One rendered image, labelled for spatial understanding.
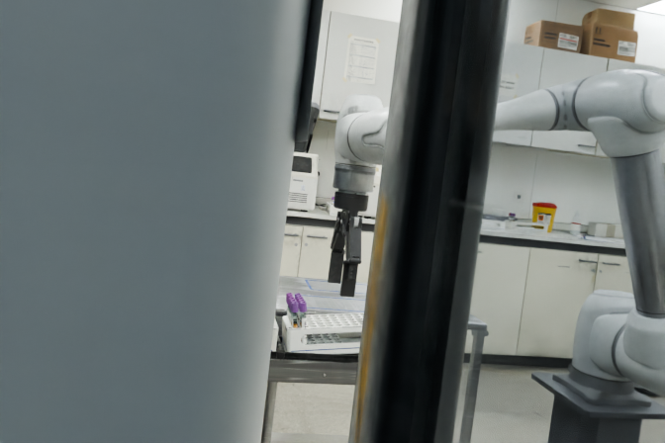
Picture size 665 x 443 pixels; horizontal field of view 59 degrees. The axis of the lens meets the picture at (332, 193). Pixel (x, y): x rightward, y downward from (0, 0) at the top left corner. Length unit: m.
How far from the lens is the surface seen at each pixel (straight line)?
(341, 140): 1.24
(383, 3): 4.47
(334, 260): 1.37
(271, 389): 1.67
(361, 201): 1.26
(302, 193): 3.61
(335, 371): 1.30
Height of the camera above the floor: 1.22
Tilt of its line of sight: 3 degrees down
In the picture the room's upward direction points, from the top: 7 degrees clockwise
